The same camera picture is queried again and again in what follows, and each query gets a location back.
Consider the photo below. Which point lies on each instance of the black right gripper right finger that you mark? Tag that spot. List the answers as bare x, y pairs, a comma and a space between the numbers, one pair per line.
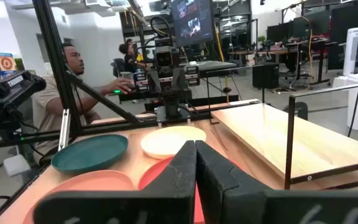
228, 202

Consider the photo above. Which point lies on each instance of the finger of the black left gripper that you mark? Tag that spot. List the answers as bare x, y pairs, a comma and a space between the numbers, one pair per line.
153, 81
178, 79

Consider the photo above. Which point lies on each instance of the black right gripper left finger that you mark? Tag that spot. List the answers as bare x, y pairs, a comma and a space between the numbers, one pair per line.
166, 199

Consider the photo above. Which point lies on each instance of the coral red plate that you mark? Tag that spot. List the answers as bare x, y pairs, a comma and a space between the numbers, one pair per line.
154, 177

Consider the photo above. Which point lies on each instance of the cream plate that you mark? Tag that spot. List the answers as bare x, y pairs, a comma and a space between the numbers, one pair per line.
166, 140

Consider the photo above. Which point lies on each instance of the terracotta plate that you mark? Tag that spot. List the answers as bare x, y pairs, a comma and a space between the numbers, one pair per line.
98, 182

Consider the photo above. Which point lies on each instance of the dark teal plate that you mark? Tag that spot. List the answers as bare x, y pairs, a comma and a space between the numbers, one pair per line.
89, 154

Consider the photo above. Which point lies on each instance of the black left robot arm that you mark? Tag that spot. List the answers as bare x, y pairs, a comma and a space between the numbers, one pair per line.
171, 105

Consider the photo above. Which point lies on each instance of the person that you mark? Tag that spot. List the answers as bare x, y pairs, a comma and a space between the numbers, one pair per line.
129, 57
47, 102

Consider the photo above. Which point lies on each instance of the large monitor screen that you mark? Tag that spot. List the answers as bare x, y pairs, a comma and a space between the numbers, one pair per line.
193, 21

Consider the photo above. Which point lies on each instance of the black cube-shaped case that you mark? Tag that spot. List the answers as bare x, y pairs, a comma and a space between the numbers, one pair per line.
265, 76

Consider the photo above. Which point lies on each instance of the black office desk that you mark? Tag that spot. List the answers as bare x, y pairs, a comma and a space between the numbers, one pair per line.
306, 46

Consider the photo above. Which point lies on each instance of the black Trossen-labelled device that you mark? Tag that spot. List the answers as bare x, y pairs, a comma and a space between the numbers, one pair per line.
11, 90

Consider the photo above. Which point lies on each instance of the orange blue printed box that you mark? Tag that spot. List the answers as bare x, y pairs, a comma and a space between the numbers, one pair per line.
6, 64

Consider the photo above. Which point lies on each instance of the small white box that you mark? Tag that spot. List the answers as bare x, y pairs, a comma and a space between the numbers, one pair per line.
16, 165

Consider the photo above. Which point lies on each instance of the white tower fan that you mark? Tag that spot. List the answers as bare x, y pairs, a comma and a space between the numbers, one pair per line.
351, 51

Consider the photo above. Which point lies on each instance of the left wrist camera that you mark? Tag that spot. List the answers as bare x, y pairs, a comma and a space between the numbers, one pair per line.
166, 56

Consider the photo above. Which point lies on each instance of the black aluminium rig frame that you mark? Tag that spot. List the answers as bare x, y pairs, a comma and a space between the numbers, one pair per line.
57, 62

